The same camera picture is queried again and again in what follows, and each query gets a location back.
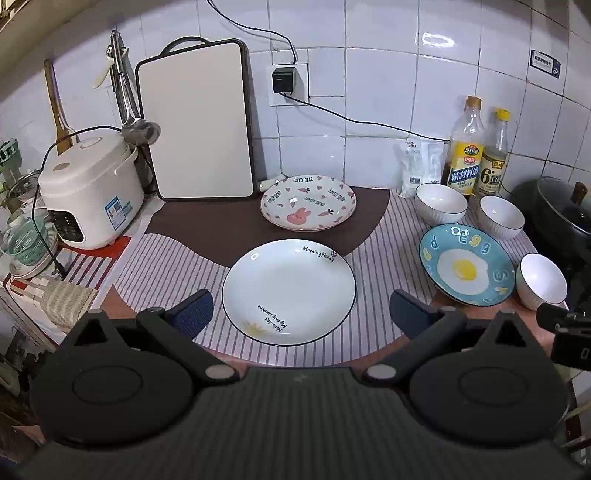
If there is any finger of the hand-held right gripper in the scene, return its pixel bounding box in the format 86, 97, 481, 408
536, 302, 572, 332

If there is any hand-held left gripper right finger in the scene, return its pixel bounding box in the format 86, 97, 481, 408
365, 290, 532, 386

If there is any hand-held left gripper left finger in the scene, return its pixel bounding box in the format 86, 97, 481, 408
62, 290, 241, 385

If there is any white bowl with dark rim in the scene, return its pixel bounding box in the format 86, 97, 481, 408
414, 182, 468, 227
516, 253, 568, 311
477, 195, 526, 240

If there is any blue fried egg print plate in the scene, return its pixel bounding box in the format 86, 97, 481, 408
419, 224, 515, 308

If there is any white plate with black rim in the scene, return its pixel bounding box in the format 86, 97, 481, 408
222, 239, 357, 347

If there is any pink rabbit print plate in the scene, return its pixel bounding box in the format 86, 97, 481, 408
260, 175, 357, 232

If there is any black gas stove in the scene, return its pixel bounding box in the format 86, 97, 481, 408
531, 231, 591, 315

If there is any black cooking pot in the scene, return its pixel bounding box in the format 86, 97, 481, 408
508, 178, 591, 278

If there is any red striped cloth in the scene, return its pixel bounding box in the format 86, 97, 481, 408
58, 235, 132, 301

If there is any glass pot lid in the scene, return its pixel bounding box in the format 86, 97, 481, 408
536, 178, 591, 243

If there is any woven beige pad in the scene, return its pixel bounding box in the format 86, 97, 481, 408
44, 279, 100, 328

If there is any clear plastic packet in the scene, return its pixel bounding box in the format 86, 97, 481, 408
394, 140, 430, 198
425, 141, 448, 183

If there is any slim yellow cap bottle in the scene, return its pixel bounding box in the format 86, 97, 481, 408
473, 108, 511, 197

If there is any white rice cooker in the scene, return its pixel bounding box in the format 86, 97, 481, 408
38, 136, 146, 250

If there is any large yellow label bottle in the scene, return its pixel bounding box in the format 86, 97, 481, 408
442, 96, 485, 197

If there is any green plastic colander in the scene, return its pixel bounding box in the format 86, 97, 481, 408
7, 217, 49, 266

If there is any white cutting board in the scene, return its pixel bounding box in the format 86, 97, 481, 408
135, 38, 257, 201

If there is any steel ladle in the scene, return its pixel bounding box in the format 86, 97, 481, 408
109, 31, 161, 146

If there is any wooden spatula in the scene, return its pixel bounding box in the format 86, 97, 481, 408
44, 59, 75, 155

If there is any black charger plug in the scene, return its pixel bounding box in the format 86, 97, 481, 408
271, 67, 296, 94

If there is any black charger cable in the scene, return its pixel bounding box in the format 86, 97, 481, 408
205, 0, 300, 65
277, 92, 453, 141

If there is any wall sticker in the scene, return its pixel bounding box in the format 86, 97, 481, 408
530, 50, 561, 80

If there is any white wall socket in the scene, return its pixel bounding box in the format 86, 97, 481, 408
267, 62, 310, 107

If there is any white handled utensil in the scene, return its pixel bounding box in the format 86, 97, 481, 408
92, 44, 122, 89

